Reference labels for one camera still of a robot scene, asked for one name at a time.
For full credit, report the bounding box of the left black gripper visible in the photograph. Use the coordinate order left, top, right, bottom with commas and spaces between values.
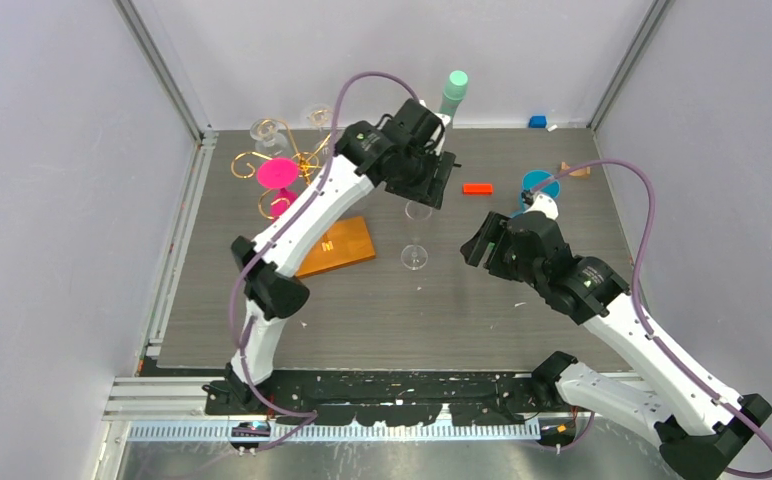
387, 144, 454, 208

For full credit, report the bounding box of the clear wine glass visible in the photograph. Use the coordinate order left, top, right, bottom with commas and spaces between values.
401, 201, 433, 271
250, 118, 292, 158
301, 103, 333, 142

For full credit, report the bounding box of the blue plastic wine glass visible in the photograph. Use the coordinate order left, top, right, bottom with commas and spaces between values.
522, 170, 561, 199

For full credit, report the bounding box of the pink plastic wine glass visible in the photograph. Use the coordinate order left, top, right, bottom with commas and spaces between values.
256, 157, 299, 221

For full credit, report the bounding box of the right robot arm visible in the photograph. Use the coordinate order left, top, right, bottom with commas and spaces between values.
460, 194, 772, 479

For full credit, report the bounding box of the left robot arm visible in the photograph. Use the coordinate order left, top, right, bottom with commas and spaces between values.
204, 99, 457, 414

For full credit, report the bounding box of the orange wooden rack base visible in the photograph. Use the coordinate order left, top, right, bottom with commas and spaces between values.
296, 216, 377, 278

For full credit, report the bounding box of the orange flat block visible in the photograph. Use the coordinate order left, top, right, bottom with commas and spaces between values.
462, 183, 495, 196

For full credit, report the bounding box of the mint green microphone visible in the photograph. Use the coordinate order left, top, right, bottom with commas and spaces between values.
438, 70, 469, 118

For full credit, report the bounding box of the blue small block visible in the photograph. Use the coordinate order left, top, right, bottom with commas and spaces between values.
528, 115, 548, 129

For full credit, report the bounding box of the tan curved wooden piece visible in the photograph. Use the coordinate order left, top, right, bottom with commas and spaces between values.
559, 162, 591, 178

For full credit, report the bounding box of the gold wire glass rack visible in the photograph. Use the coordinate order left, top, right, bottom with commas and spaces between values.
230, 118, 331, 221

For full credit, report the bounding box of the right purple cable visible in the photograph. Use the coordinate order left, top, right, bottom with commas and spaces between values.
521, 158, 772, 478

